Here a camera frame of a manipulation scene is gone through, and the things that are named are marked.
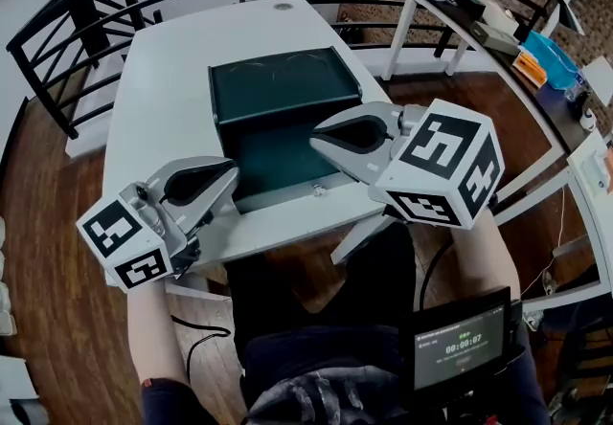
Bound dark green box with lid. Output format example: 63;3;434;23
208;47;363;216

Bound person's dark printed shirt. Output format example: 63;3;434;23
140;324;550;425

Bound white paper sheet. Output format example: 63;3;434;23
581;56;613;107

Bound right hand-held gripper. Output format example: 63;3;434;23
308;99;507;229

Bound black chest-mounted screen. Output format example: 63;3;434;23
398;286;513;410

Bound black cable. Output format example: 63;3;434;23
170;315;235;384
418;235;455;310

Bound black chair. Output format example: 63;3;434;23
548;305;613;425

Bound white stacked objects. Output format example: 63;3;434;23
0;215;19;338

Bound orange packet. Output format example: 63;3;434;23
511;52;548;88

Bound white side table dark top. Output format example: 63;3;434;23
382;0;613;312

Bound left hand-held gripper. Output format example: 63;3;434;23
76;156;240;293

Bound black and white mouse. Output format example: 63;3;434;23
578;105;599;131

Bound person's right forearm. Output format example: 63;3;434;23
449;210;522;307

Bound black tilted monitor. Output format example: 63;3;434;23
540;0;586;36

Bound white box with label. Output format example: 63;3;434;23
567;130;613;198

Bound grey flat box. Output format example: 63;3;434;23
471;20;521;56

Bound black metal railing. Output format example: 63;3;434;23
5;0;552;142

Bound person's left forearm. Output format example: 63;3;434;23
126;277;193;391

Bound person's black trousers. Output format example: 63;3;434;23
224;220;418;333

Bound white cardboard box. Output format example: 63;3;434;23
478;0;521;39

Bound thin orange cable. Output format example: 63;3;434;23
520;183;569;300

